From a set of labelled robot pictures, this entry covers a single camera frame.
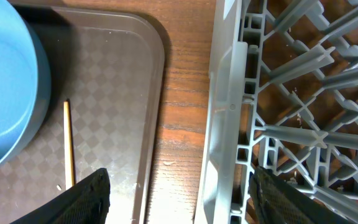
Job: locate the wooden chopstick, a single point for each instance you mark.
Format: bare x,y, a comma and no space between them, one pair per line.
68,146

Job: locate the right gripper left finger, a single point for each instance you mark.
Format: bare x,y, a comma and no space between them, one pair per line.
85,202

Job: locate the dark blue plate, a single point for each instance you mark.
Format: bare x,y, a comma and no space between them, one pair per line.
25,82

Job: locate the brown serving tray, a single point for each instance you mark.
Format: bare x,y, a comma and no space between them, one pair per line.
110,66

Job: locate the grey dishwasher rack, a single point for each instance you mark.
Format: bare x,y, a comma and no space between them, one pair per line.
283,95

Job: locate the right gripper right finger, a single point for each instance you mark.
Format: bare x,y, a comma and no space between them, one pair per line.
275,202

